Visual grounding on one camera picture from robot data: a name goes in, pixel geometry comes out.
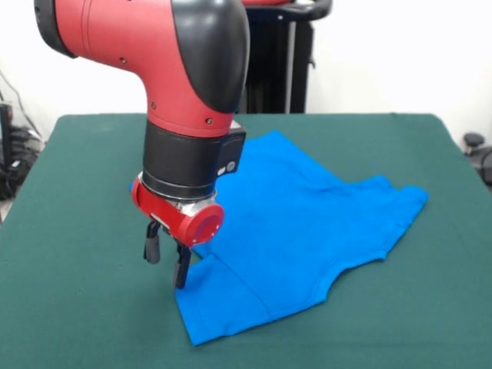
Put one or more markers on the blue laundry garment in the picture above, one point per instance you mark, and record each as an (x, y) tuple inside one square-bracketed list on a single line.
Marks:
[(300, 230)]

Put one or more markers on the dark green table cloth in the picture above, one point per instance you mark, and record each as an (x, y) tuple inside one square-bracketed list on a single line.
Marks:
[(77, 307)]

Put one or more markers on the grey chair base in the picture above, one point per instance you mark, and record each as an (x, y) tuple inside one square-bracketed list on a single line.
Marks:
[(473, 140)]

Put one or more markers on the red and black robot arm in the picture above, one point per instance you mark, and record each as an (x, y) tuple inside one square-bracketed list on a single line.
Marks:
[(165, 77)]

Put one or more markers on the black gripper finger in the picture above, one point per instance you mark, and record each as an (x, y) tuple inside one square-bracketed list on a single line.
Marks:
[(180, 265), (152, 244)]

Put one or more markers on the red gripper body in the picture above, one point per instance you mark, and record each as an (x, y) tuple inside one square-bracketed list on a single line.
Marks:
[(177, 221)]

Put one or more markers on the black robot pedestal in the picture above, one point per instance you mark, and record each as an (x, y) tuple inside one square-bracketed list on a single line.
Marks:
[(284, 69)]

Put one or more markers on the black equipment pile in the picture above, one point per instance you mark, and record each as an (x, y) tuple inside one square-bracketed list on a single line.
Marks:
[(7, 153)]

